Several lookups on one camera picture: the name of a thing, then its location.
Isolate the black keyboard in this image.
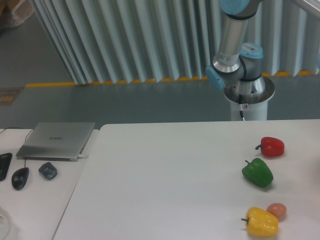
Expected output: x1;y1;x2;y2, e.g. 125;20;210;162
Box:
0;152;13;181

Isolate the brown egg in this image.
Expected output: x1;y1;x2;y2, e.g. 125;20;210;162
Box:
266;203;287;220

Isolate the red bell pepper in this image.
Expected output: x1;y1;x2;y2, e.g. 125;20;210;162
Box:
255;136;285;158

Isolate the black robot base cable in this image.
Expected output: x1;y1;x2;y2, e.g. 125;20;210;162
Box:
238;94;246;122

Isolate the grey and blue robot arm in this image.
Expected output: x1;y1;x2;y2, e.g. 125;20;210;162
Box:
205;0;320;103

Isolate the yellow bell pepper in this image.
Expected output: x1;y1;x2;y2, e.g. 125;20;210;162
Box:
241;207;279;237

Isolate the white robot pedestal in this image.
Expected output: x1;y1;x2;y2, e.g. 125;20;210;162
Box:
224;76;275;121

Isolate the green bell pepper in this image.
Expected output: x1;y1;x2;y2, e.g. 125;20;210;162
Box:
241;158;274;188

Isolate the black mouse cable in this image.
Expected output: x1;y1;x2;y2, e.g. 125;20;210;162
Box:
0;127;35;169

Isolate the silver closed laptop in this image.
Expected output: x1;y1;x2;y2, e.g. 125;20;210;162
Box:
16;122;95;161

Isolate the white folding partition screen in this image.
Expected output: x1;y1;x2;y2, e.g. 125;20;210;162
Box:
31;0;320;85

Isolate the dark grey small controller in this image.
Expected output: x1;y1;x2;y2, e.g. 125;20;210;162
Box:
38;162;58;181

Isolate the black computer mouse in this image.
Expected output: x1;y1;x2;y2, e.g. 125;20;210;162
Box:
11;167;30;191

